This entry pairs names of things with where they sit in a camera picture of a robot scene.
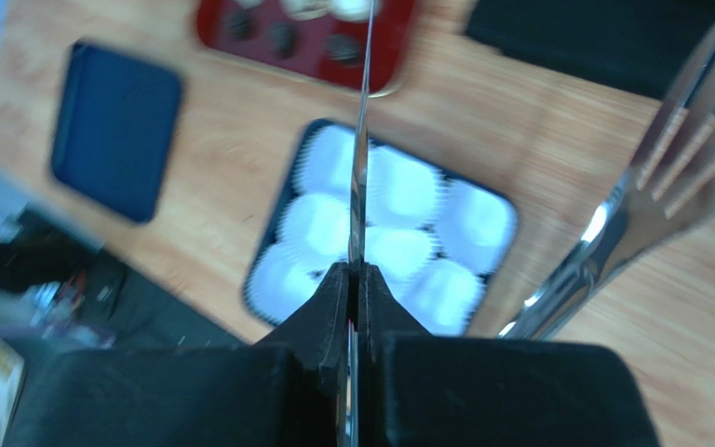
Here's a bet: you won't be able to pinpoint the black placemat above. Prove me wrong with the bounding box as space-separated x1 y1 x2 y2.
465 0 715 99

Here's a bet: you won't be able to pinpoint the white paper cup two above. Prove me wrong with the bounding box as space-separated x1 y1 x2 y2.
366 146 446 228

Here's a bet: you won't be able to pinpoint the oval white chocolate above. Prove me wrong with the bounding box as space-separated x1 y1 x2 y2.
329 0 383 23

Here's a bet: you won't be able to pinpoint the white paper cup six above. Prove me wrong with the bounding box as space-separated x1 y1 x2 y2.
244 242 330 325

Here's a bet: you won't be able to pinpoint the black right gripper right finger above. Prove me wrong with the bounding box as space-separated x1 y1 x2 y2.
357 264 660 446

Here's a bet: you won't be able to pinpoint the dark chocolate front left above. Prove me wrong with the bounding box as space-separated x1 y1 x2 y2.
226 9 254 41

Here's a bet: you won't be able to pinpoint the red chocolate tray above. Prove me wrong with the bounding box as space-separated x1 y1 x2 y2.
195 1 422 97

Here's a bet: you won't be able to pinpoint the stainless steel serving tongs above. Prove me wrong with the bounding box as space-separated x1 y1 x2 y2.
338 0 715 447

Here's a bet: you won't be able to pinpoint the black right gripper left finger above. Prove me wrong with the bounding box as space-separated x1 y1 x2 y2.
5 263 350 446

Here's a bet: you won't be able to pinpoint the dark chocolate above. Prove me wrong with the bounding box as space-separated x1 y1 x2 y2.
268 22 297 59
326 34 364 67
226 9 254 41

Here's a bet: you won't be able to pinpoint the dark chocolate front right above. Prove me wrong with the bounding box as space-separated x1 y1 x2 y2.
326 34 364 67

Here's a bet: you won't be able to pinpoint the white paper cup one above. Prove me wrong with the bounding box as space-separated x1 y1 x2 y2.
292 124 355 199

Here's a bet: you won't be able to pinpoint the dark chocolate front middle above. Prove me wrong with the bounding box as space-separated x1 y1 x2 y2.
268 22 297 59

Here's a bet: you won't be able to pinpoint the white paper cup four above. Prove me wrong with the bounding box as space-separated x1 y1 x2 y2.
277 193 350 258

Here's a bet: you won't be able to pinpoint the dark blue chocolate box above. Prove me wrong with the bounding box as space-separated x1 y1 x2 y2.
243 119 518 336

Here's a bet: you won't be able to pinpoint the white paper cup seven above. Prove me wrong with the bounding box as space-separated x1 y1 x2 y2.
400 259 485 336

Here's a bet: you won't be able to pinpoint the white paper cup three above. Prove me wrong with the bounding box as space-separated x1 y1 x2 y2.
435 181 517 275

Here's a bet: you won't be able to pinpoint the dark blue box lid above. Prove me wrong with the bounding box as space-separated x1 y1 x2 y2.
49 39 183 224

